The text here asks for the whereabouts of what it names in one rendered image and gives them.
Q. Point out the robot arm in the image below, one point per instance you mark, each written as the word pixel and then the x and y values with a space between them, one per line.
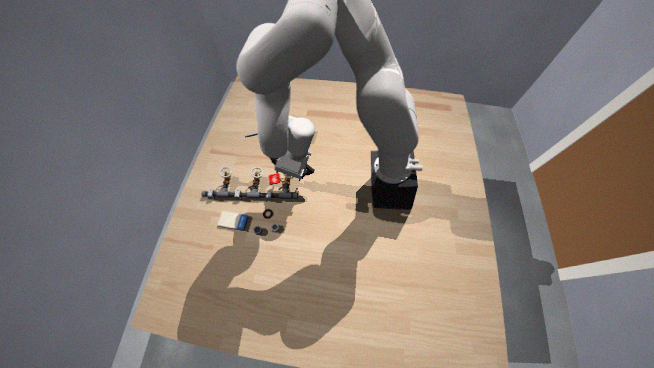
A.
pixel 301 38

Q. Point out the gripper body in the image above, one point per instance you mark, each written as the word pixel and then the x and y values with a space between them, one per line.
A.
pixel 303 164

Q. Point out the grey pipe manifold with three valves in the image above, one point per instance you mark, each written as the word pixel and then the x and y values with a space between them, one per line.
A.
pixel 254 193

